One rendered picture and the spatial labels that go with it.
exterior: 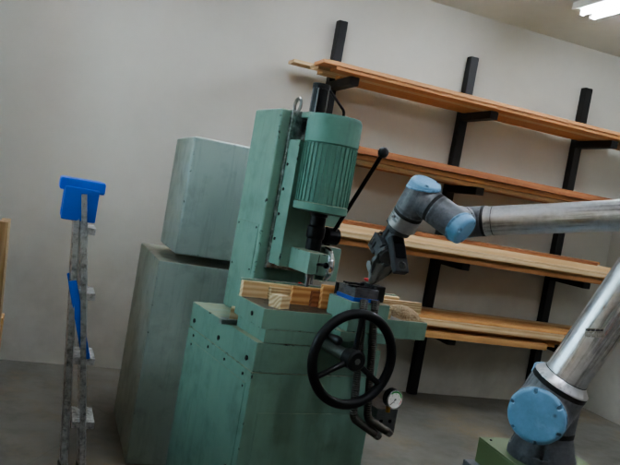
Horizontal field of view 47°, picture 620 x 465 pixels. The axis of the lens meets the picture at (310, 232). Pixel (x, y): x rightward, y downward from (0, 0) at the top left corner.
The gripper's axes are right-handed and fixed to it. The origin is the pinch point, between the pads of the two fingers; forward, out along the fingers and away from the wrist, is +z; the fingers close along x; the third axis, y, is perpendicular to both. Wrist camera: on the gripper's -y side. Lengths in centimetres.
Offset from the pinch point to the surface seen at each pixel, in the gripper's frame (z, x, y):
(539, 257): 75, -243, 148
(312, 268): 7.3, 13.6, 13.3
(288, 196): -3.1, 18.9, 36.9
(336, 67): 10, -75, 212
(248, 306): 19.0, 33.4, 5.5
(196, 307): 48, 34, 36
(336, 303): 8.0, 10.4, -1.8
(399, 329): 14.4, -15.9, -4.3
